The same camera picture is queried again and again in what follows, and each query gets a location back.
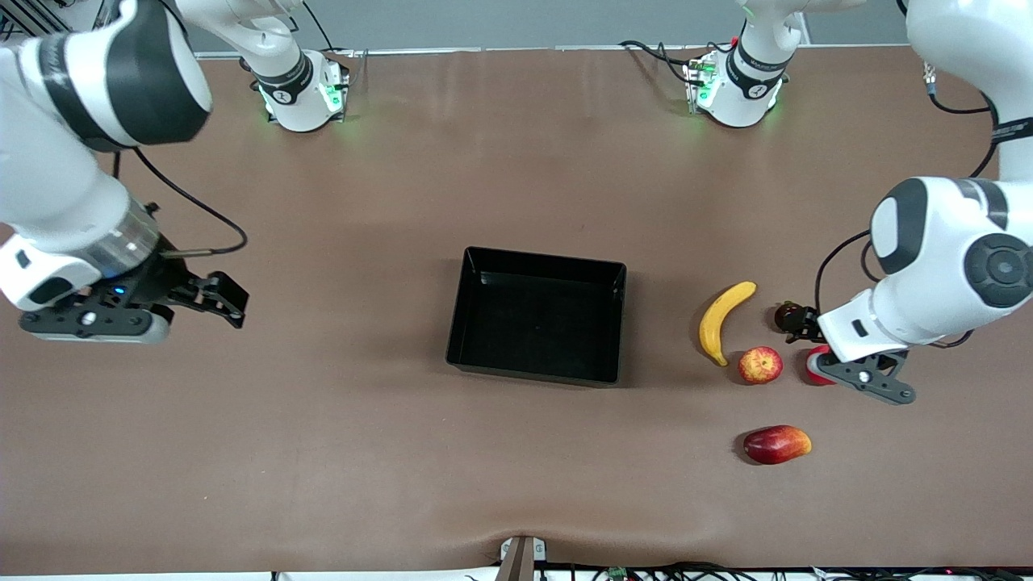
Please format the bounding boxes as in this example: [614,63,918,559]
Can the black left base cables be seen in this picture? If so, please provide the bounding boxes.
[620,39,711,90]

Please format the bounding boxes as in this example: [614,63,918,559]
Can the brown table mat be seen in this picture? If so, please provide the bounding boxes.
[0,44,1033,575]

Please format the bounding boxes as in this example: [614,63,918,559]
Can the yellow banana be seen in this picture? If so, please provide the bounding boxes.
[699,281,758,367]

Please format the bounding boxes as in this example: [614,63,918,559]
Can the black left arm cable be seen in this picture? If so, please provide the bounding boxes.
[813,61,1033,349]

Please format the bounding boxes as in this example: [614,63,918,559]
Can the plain red apple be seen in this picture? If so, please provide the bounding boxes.
[805,345,840,387]

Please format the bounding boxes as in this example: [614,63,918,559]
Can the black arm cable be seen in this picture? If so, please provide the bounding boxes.
[813,61,1033,349]
[113,145,249,259]

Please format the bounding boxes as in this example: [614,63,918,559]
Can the metal table edge rail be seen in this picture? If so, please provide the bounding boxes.
[194,44,913,62]

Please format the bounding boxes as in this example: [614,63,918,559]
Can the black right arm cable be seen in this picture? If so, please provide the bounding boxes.
[113,145,249,259]

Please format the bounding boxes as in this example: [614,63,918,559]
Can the yellow red striped apple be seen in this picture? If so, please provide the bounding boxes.
[738,346,784,386]

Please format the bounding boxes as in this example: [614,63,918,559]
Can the black right base cable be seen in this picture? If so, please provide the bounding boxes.
[300,0,336,53]

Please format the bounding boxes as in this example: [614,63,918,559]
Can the black plastic tray box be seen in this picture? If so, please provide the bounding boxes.
[445,246,628,388]

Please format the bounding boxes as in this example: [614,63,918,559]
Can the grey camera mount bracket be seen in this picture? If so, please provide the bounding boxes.
[495,536,548,581]

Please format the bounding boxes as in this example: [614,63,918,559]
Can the red mango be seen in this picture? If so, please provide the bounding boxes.
[742,425,813,466]

